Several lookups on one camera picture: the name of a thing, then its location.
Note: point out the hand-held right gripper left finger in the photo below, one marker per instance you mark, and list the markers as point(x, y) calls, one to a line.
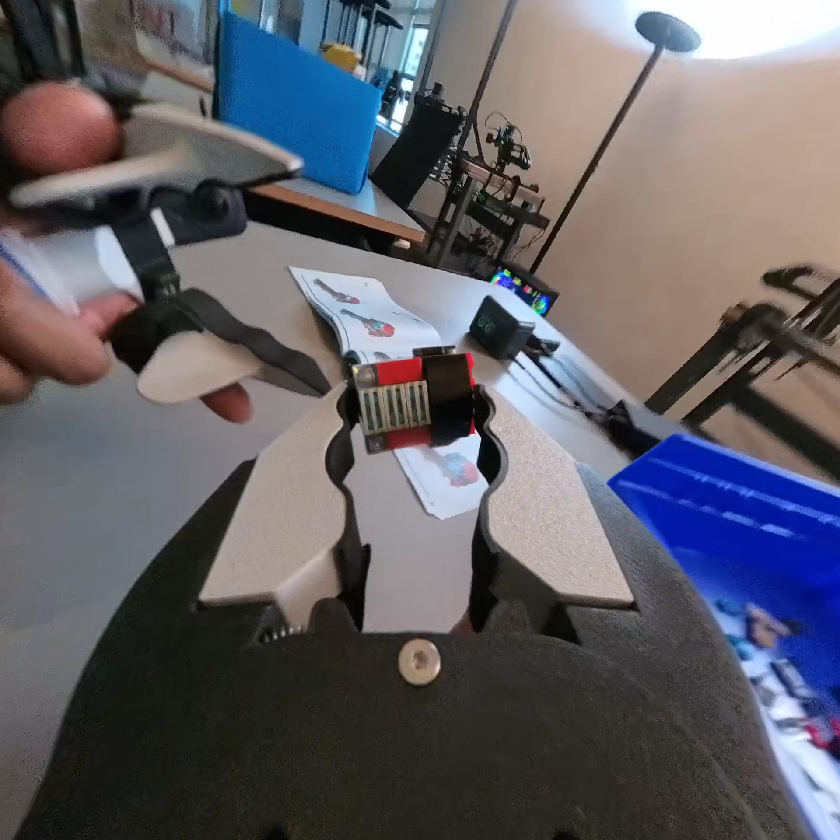
point(275, 525)

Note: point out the yellow container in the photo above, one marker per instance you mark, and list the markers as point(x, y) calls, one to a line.
point(341, 58)

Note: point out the blue fabric box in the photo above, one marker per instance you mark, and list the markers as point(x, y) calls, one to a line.
point(295, 105)

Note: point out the long black toy brick assembly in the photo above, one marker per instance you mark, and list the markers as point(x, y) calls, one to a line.
point(394, 407)

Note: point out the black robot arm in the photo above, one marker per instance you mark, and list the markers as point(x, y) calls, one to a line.
point(508, 148)

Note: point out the lit computer tower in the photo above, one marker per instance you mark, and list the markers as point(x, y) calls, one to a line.
point(525, 292)

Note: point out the blue plastic bin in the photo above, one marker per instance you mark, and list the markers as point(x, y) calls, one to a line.
point(722, 525)

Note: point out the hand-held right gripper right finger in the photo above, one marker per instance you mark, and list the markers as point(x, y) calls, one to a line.
point(558, 525)

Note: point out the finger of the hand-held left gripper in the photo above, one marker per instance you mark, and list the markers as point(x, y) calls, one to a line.
point(197, 151)
point(190, 367)

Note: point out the person's left hand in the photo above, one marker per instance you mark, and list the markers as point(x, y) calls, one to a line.
point(46, 341)

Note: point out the grey desk wooden edge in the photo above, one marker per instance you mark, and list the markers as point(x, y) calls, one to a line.
point(367, 210)

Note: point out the black equipment cart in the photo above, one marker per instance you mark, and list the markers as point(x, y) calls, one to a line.
point(485, 210)

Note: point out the black metal stand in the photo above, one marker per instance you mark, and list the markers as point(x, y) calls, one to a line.
point(610, 144)

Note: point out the instruction booklet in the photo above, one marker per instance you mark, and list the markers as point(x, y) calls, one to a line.
point(354, 315)

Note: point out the black panel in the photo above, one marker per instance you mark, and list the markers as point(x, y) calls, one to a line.
point(420, 151)

